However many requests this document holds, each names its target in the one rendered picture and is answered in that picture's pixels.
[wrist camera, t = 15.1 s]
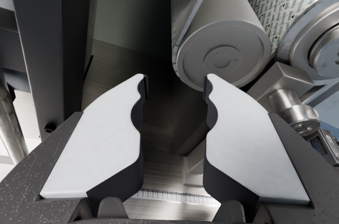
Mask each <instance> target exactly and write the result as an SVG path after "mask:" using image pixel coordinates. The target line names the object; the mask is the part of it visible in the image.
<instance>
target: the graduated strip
mask: <svg viewBox="0 0 339 224"><path fill-rule="evenodd" d="M129 199H139V200H150V201H161V202H171V203H182V204H193V205H204V206H215V207H220V205H221V204H220V203H219V202H218V201H216V200H215V199H214V198H212V197H211V196H210V195H206V194H197V193H187V192H178V191H169V190H160V189H151V188H141V190H140V191H139V192H138V193H136V194H135V195H133V196H132V197H130V198H129Z"/></svg>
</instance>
